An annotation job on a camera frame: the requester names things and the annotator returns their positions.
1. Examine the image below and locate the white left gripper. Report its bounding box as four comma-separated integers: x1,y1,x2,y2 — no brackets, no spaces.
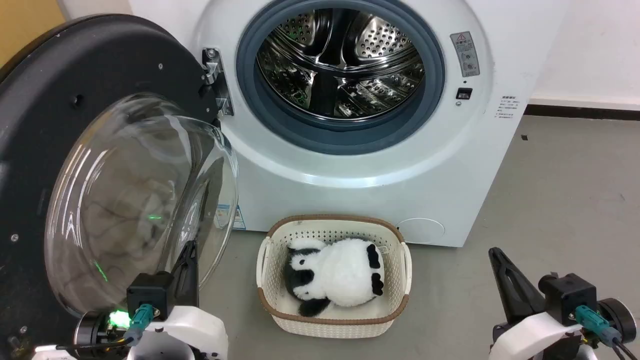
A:
127,241,229,360

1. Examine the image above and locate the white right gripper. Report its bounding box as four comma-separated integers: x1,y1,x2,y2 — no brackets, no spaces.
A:
489,247,583,360

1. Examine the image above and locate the black washing machine door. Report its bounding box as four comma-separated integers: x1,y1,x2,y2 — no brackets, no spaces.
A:
0,14,240,360

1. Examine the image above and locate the white front-load washing machine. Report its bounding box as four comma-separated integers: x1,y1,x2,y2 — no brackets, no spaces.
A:
127,0,571,248

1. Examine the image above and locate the metal door hinge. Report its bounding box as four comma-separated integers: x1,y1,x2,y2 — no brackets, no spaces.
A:
202,47,235,117

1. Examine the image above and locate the blue white energy label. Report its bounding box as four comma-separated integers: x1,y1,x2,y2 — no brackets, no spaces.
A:
215,204,247,231

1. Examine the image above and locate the round white filter cover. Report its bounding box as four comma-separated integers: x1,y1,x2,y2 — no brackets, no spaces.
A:
397,218,446,245

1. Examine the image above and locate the white plastic laundry basket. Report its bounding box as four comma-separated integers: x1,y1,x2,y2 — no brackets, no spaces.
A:
256,215,413,339

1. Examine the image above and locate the panda plush toy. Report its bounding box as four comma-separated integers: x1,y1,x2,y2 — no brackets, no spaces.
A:
284,237,386,318

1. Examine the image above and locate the grey warning sticker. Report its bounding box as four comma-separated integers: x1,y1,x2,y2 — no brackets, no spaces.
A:
450,31,481,78

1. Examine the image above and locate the stainless steel washer drum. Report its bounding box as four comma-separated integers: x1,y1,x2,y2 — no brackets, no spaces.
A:
256,9,426,121

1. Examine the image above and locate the yellow wooden panel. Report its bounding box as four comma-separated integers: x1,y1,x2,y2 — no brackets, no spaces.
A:
0,0,67,68

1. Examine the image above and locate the left black cable teal plug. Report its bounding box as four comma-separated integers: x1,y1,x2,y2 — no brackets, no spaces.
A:
55,303,154,351

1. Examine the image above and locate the black cable teal plug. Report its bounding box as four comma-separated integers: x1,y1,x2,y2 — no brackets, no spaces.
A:
55,303,154,351
575,306,640,360

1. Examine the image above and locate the right black cable teal plug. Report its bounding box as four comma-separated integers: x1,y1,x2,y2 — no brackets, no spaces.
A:
575,306,640,360

